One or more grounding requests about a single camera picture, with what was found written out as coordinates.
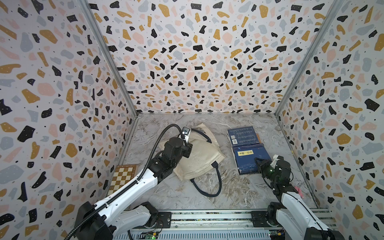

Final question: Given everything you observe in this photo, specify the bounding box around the cream canvas tote bag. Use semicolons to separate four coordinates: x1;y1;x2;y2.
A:
174;123;226;198

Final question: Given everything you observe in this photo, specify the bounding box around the navy book with barcode back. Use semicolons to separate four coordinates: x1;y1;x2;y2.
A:
227;126;261;147

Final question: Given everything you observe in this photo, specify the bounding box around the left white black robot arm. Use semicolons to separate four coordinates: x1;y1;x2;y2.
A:
66;137;193;240

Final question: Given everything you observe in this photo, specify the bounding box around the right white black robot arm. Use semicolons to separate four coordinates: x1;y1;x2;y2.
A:
255;155;344;240

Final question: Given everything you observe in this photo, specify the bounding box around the small pink toy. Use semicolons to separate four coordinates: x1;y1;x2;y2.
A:
295;186;304;199

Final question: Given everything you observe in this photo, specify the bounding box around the wooden chessboard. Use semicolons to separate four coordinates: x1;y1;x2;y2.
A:
107;164;138;196

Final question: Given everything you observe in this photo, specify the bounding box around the right circuit board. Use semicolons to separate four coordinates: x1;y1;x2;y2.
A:
269;230;286;240

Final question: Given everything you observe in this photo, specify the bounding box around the left green circuit board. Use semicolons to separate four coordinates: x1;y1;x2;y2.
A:
139;232;159;240

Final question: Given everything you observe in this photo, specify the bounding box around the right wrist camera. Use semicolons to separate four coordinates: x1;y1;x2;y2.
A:
271;155;284;169

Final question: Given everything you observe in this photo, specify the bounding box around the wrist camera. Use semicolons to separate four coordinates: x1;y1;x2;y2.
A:
271;155;284;169
182;127;192;143

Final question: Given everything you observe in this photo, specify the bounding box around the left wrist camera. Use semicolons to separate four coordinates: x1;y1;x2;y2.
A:
182;127;192;143

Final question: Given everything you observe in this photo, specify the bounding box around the left black corrugated cable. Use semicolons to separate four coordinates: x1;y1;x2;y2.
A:
64;123;184;240

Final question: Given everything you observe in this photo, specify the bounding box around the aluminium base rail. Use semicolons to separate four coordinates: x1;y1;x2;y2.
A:
113;207;335;240

